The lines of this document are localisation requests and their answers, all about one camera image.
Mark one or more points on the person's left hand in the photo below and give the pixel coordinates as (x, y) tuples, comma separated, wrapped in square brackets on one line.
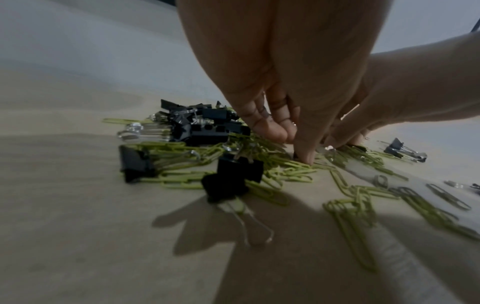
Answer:
[(300, 59)]

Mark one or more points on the person's right hand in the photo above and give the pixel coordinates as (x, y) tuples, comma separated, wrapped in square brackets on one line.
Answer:
[(420, 86)]

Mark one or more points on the black binder clip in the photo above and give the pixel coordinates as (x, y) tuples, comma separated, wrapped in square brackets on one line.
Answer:
[(135, 166), (397, 146), (473, 187), (221, 187), (240, 169)]

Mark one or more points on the grey paper clip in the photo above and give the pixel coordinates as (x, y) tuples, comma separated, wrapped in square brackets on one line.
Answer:
[(381, 181), (448, 196)]

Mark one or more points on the pile of green paper clips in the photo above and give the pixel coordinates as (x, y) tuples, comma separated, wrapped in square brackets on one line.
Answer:
[(277, 166)]

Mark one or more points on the pile of black binder clips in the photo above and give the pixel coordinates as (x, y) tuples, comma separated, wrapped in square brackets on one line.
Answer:
[(210, 133)]

